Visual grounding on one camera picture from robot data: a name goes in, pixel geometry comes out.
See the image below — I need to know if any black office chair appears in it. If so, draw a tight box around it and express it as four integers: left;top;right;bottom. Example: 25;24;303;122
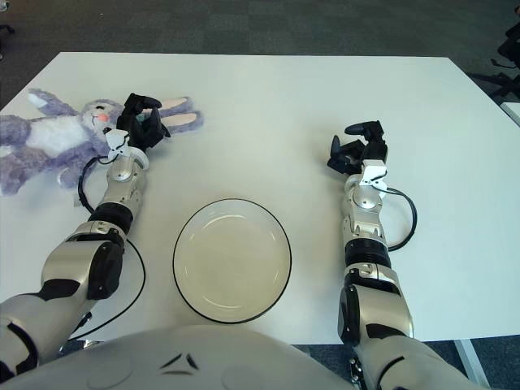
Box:
466;24;520;98

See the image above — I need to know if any white neighbouring table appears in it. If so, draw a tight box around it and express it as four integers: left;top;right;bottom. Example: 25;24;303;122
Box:
500;101;520;127

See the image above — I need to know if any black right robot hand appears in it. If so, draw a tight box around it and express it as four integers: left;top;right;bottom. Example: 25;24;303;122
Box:
327;119;388;175

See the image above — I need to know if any white table leg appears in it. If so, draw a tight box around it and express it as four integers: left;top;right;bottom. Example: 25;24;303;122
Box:
453;339;488;387

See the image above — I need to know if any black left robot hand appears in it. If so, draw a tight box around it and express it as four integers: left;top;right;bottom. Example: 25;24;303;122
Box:
116;93;171;152

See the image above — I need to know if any white plate with black rim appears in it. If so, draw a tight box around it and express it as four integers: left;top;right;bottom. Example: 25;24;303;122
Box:
172;197;293;325

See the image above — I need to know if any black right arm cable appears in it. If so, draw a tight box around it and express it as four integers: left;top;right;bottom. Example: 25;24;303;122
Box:
383;186;418;249

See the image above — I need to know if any silver robot torso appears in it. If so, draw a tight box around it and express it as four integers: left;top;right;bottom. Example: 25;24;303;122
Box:
0;324;354;390

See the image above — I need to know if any purple plush bunny doll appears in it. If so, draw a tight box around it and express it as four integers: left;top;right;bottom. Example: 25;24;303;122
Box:
0;88;205;196

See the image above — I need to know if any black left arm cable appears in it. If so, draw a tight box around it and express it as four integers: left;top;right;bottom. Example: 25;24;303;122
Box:
60;156;146;340

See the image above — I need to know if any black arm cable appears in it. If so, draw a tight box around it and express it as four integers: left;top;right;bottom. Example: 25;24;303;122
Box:
383;186;418;249
60;156;146;340

